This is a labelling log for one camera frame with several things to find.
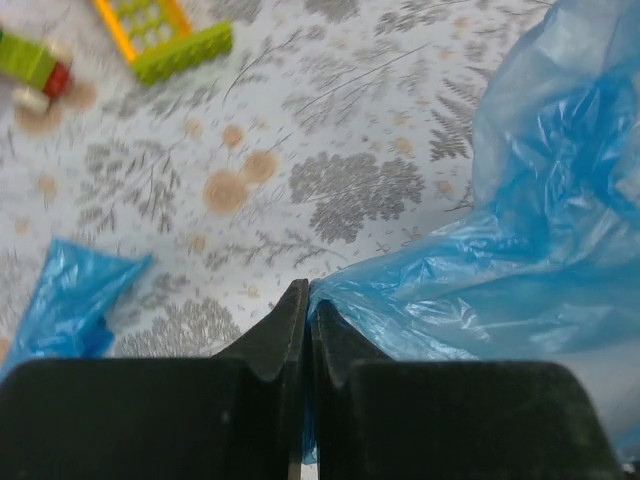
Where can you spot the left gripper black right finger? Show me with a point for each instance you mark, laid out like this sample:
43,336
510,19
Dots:
378,418

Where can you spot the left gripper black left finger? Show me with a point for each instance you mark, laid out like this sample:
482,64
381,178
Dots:
235,415

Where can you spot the small blue trash bag piece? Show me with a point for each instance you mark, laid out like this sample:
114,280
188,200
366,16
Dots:
66,314

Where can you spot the blue trash bag roll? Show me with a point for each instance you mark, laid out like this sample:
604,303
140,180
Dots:
546,264

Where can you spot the floral patterned table mat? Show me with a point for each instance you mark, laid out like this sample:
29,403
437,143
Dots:
331,134

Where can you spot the yellow toy block house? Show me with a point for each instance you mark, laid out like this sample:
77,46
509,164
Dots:
156,38

